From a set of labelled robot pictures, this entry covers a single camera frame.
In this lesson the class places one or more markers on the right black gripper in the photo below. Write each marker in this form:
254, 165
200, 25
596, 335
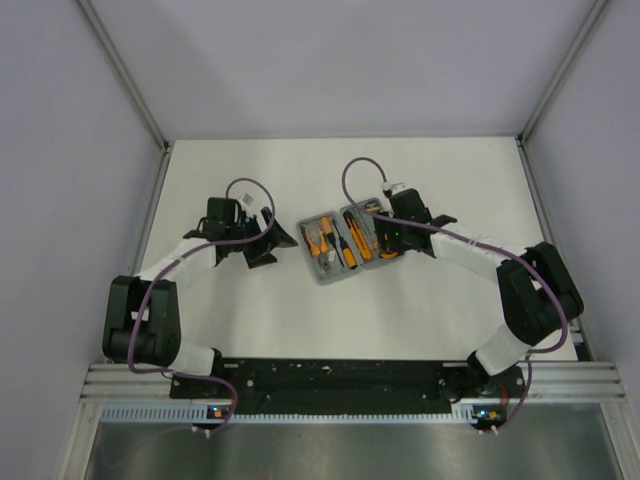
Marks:
384, 226

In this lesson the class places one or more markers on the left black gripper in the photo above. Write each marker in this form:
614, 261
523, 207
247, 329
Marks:
261, 254

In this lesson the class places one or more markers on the orange utility knife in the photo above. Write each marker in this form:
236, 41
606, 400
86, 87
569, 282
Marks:
359, 237

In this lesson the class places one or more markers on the orange black screwdriver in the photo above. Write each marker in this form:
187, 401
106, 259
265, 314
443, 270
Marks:
328, 231
347, 253

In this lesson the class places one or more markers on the grey plastic tool case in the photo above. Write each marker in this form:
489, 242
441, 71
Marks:
340, 270

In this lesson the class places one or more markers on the orange pliers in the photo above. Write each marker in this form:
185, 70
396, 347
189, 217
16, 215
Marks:
318, 246

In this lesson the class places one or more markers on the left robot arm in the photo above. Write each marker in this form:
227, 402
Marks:
143, 321

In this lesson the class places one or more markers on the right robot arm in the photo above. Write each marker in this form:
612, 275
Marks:
537, 293

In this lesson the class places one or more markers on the black round tape roll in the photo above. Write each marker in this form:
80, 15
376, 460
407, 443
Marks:
374, 206

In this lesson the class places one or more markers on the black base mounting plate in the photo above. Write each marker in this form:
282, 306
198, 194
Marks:
322, 386

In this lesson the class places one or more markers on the white slotted cable duct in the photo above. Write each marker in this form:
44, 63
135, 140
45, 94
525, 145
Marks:
208, 414

